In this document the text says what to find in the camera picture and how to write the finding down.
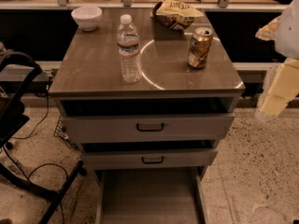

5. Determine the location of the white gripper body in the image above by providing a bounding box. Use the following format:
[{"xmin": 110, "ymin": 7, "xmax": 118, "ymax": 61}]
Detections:
[{"xmin": 275, "ymin": 0, "xmax": 299, "ymax": 59}]

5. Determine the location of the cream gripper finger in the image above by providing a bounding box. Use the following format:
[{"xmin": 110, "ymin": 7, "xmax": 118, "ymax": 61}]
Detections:
[
  {"xmin": 255, "ymin": 17, "xmax": 279, "ymax": 41},
  {"xmin": 255, "ymin": 58, "xmax": 299, "ymax": 122}
]

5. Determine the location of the clear plastic water bottle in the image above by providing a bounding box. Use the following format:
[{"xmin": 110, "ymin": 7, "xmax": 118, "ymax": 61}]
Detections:
[{"xmin": 117, "ymin": 14, "xmax": 142, "ymax": 83}]

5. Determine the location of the white ceramic bowl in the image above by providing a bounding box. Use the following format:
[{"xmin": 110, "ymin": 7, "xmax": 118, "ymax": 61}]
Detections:
[{"xmin": 71, "ymin": 7, "xmax": 102, "ymax": 31}]

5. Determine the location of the gold soda can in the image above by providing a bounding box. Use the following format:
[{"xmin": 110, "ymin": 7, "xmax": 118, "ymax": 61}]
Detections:
[{"xmin": 188, "ymin": 27, "xmax": 213, "ymax": 69}]

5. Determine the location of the crumpled chip bag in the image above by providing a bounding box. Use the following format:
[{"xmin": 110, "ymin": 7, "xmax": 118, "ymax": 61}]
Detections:
[{"xmin": 152, "ymin": 0, "xmax": 204, "ymax": 30}]

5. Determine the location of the middle grey drawer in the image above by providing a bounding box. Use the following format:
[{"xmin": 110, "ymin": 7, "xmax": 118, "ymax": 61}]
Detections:
[{"xmin": 81, "ymin": 148, "xmax": 217, "ymax": 170}]

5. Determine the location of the grey drawer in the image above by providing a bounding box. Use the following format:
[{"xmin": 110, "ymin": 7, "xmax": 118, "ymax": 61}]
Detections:
[
  {"xmin": 81, "ymin": 148, "xmax": 217, "ymax": 170},
  {"xmin": 62, "ymin": 113, "xmax": 234, "ymax": 144}
]

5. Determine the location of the grey drawer cabinet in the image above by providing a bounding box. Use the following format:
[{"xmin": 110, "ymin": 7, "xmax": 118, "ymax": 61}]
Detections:
[{"xmin": 48, "ymin": 7, "xmax": 247, "ymax": 224}]

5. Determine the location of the top grey drawer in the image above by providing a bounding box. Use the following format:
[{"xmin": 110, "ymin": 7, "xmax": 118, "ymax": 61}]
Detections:
[{"xmin": 62, "ymin": 113, "xmax": 234, "ymax": 144}]

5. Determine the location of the bottom open drawer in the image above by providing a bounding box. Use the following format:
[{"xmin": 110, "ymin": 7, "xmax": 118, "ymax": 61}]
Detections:
[{"xmin": 95, "ymin": 168, "xmax": 209, "ymax": 224}]

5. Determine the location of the black chair frame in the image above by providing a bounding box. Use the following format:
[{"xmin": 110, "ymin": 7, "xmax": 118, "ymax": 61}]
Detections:
[{"xmin": 0, "ymin": 49, "xmax": 88, "ymax": 224}]

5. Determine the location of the black floor cable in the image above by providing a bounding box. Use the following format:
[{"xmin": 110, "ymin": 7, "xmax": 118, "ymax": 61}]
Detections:
[{"xmin": 12, "ymin": 77, "xmax": 69, "ymax": 224}]

